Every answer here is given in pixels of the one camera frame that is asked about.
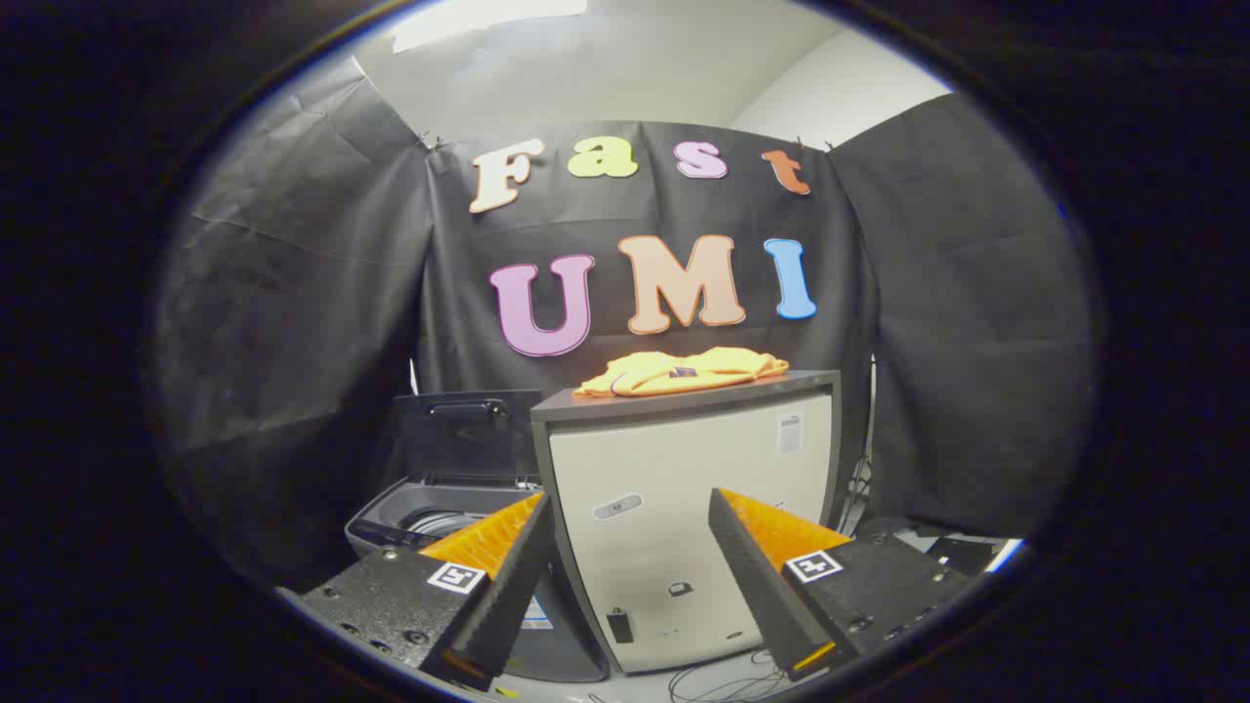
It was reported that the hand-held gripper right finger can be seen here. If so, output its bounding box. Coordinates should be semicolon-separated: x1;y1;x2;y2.
708;486;970;682

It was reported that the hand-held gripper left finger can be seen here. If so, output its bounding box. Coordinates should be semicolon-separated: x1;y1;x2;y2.
298;491;554;692

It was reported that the grey washing machine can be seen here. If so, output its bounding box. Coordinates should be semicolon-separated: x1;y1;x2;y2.
344;476;608;682

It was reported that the yellow shirt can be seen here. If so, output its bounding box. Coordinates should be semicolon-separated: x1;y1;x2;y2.
573;347;790;398

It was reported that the white cabinet with grey top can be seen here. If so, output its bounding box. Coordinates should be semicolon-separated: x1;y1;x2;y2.
530;369;843;675

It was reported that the small black box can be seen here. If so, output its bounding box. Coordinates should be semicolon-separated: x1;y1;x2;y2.
923;535;992;575

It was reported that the black backdrop cloth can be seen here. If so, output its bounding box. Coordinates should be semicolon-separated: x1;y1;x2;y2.
156;54;1095;587

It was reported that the thin black floor cable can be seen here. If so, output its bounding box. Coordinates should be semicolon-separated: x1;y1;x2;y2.
668;649;788;703

